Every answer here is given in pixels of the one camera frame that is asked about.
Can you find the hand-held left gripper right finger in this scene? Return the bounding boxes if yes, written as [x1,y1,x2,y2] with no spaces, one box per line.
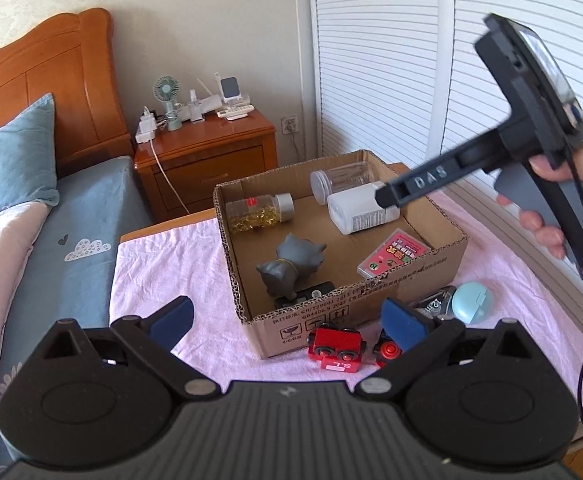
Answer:
[354,297,539,396]

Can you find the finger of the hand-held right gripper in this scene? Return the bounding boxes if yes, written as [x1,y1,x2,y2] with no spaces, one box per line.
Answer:
[375,152,465,209]

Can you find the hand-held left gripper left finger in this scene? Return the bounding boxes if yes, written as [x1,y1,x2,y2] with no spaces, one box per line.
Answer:
[28,296,219,403]

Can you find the red black toy train car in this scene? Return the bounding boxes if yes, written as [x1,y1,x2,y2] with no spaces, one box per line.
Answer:
[371,327,409,368]

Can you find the pink white card box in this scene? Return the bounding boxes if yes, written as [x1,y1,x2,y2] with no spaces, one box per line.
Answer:
[356,228,432,279]

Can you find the white plastic bottle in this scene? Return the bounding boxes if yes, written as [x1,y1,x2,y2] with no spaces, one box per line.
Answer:
[327,181,402,235]

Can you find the clear plastic jar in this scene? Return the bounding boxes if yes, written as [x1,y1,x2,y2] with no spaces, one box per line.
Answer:
[310,161,376,206]

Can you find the small black rectangular device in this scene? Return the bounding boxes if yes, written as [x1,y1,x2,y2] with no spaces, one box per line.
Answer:
[274,281,336,311]

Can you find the brown cardboard box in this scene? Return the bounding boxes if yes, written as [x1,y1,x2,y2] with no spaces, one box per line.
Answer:
[213,149,469,360]

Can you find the grey cat toy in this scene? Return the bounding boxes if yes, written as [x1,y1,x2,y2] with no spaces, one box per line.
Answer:
[256,232,328,302]

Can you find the clear bottle of yellow capsules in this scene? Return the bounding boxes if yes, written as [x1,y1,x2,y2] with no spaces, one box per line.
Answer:
[225,192,296,233]

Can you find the pink towel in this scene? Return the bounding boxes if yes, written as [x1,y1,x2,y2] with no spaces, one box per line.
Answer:
[108,190,583,411]

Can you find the teal round case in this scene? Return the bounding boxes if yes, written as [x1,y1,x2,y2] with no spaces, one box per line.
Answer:
[450,281,497,325]

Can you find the blue patterned bed sheet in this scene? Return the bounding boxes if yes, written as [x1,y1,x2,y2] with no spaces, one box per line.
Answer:
[0,156,154,471]

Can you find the wooden nightstand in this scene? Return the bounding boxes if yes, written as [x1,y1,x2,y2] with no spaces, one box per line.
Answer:
[134,109,278,223]

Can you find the pink pillow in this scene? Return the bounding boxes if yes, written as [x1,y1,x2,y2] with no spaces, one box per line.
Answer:
[0,200,52,480]

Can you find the white remote control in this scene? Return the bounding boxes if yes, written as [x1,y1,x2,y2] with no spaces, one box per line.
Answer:
[216,104,256,121]

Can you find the clear spray bottle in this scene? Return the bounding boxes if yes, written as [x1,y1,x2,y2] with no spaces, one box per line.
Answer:
[187,89,204,122]

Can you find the white organizer stand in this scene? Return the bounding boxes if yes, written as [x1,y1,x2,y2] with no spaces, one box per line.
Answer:
[191,72,224,114]

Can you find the blue pillow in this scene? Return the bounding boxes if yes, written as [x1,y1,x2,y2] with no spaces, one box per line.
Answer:
[0,92,61,226]

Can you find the small green desk fan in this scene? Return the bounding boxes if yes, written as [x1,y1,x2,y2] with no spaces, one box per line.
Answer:
[152,76,181,132]

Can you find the wooden headboard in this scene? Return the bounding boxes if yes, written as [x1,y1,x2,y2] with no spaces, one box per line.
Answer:
[0,7,134,178]

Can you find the white charging cable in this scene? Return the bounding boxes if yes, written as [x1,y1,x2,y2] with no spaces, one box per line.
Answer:
[148,140,192,216]

